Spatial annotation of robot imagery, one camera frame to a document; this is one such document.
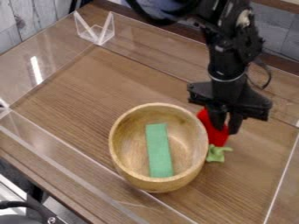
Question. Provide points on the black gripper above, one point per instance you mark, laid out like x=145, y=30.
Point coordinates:
x=248, y=103

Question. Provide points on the red plush strawberry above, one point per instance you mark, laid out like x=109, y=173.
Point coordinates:
x=218, y=138

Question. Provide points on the wooden bowl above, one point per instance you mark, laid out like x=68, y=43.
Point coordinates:
x=187, y=139

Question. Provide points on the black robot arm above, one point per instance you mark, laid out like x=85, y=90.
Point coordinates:
x=227, y=23

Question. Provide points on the green rectangular block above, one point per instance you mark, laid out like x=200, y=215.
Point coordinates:
x=157, y=151

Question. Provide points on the clear acrylic enclosure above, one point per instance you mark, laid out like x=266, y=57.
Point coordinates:
x=67, y=88

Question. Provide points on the black metal bracket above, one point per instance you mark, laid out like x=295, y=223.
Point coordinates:
x=39, y=212

